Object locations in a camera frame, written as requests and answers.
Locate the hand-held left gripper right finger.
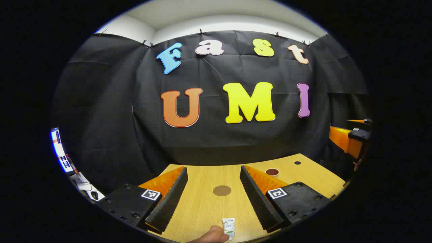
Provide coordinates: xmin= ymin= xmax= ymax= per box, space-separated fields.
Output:
xmin=240 ymin=165 xmax=333 ymax=233

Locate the round brown coaster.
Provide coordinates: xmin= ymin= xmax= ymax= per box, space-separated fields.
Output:
xmin=213 ymin=185 xmax=232 ymax=197

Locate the wooden desktop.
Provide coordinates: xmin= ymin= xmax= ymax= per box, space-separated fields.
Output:
xmin=148 ymin=154 xmax=346 ymax=243

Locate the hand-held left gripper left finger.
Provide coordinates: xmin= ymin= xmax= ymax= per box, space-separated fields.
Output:
xmin=103 ymin=166 xmax=189 ymax=233

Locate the white toothpaste tube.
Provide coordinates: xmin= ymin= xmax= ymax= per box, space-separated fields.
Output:
xmin=222 ymin=218 xmax=236 ymax=241

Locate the lit computer monitor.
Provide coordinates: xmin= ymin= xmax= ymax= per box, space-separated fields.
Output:
xmin=51 ymin=127 xmax=74 ymax=173

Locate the white side table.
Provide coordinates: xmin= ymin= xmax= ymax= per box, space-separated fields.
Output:
xmin=69 ymin=172 xmax=106 ymax=202

